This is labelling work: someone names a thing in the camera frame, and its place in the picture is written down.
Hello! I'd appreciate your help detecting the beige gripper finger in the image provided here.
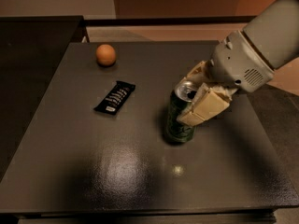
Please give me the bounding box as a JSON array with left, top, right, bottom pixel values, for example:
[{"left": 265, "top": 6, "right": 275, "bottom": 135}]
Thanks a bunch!
[
  {"left": 178, "top": 83, "right": 238, "bottom": 127},
  {"left": 186, "top": 61, "right": 212, "bottom": 86}
]

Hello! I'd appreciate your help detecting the green soda can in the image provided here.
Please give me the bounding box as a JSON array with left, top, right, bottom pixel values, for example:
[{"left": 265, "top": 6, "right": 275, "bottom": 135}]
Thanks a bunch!
[{"left": 165, "top": 81, "right": 197, "bottom": 143}]

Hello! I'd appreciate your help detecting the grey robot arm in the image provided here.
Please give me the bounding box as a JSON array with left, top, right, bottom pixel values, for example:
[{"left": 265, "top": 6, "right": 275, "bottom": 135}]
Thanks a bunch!
[{"left": 177, "top": 0, "right": 299, "bottom": 127}]

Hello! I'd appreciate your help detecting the black chocolate bar wrapper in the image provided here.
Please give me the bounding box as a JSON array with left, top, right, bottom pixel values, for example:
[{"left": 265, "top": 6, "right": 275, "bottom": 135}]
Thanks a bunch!
[{"left": 93, "top": 81, "right": 135, "bottom": 115}]

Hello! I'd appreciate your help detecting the orange ball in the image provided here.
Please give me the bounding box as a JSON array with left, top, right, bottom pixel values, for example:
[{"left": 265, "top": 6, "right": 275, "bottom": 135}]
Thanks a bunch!
[{"left": 95, "top": 44, "right": 116, "bottom": 66}]

